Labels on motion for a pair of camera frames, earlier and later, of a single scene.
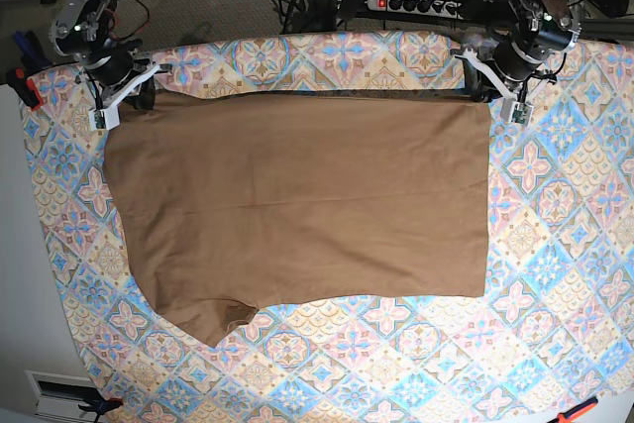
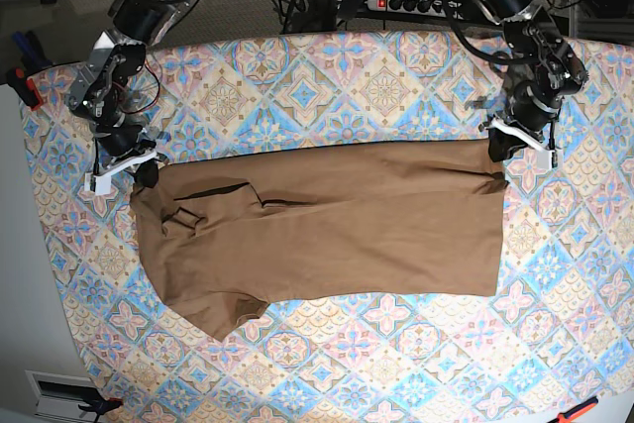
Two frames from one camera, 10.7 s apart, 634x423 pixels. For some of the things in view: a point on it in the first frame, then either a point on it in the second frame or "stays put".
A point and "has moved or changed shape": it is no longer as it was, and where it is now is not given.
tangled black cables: (307, 5) stays put
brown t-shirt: (232, 202) has moved or changed shape
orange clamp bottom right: (568, 415) stays put
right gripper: (480, 85) → (501, 147)
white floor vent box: (58, 396) stays put
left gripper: (105, 118) → (99, 181)
